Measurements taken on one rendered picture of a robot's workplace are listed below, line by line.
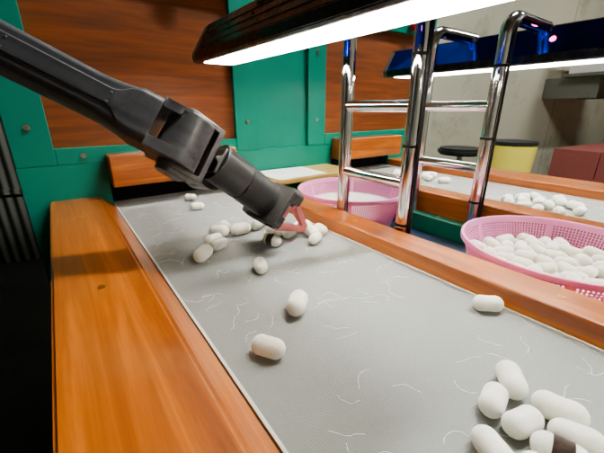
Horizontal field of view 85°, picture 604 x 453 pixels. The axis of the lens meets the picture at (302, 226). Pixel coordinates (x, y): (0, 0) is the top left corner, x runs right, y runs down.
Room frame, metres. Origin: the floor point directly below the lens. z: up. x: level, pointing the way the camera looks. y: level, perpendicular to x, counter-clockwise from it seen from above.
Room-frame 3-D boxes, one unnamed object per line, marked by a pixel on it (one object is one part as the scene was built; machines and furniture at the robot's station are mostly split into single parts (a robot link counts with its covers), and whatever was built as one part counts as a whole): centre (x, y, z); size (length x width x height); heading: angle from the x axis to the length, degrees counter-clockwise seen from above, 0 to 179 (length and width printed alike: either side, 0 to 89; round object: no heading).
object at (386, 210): (0.80, -0.12, 0.72); 0.27 x 0.27 x 0.10
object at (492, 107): (0.78, -0.39, 0.90); 0.20 x 0.19 x 0.45; 36
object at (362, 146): (1.22, -0.24, 0.83); 0.30 x 0.06 x 0.07; 126
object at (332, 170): (0.98, 0.01, 0.77); 0.33 x 0.15 x 0.01; 126
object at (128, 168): (0.82, 0.31, 0.83); 0.30 x 0.06 x 0.07; 126
